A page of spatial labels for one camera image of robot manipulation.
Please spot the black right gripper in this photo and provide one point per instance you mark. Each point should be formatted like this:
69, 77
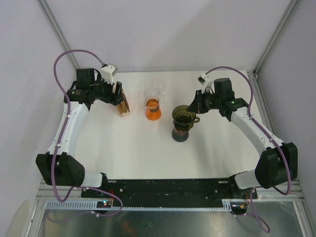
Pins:
197, 105

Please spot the grey slotted cable duct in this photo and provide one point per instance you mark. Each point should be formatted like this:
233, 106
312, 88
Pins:
101, 205

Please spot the aluminium frame rail right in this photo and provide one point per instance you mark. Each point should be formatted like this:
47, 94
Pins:
277, 33

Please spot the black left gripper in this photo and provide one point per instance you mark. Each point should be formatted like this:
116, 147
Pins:
114, 98

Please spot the green glass coffee dripper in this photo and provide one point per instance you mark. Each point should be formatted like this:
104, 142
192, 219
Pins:
183, 119

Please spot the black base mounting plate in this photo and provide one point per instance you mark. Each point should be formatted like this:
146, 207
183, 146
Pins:
177, 192

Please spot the orange liquid glass beaker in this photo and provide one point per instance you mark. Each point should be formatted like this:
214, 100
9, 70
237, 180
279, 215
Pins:
153, 111

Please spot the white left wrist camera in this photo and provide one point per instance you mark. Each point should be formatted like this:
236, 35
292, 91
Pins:
108, 72

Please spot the aluminium frame rail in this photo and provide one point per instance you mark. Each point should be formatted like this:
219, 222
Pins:
277, 33
45, 8

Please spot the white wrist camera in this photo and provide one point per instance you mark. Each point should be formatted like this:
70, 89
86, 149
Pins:
108, 72
206, 83

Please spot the clear empty glass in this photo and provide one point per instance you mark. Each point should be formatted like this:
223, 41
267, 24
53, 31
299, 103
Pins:
155, 89

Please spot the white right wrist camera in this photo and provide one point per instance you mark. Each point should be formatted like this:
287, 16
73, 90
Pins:
206, 83

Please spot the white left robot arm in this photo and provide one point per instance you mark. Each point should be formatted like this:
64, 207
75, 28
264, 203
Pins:
58, 166

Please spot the aluminium frame rail left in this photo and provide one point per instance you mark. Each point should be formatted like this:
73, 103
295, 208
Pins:
45, 8

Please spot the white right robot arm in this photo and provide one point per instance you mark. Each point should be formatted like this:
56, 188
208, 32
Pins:
278, 161

